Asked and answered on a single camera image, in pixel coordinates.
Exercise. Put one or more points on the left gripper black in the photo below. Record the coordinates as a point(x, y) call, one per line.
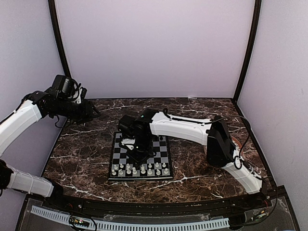
point(86, 114)

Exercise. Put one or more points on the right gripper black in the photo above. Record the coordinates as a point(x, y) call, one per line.
point(139, 160)

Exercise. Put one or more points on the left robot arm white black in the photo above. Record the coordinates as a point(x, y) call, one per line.
point(66, 98)

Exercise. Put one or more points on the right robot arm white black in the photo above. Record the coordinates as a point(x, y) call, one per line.
point(139, 132)

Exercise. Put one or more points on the patterned ceramic plate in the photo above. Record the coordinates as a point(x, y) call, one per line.
point(219, 152)

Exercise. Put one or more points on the black front table rail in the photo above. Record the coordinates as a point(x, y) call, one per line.
point(229, 206)

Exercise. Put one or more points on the white slotted cable duct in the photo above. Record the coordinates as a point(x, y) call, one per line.
point(90, 224)

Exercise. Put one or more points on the left black frame post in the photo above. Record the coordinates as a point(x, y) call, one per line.
point(58, 37)

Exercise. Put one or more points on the black frame post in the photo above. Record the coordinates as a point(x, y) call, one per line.
point(249, 50)
point(58, 37)

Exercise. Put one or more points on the right black frame post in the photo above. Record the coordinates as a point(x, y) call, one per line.
point(249, 50)

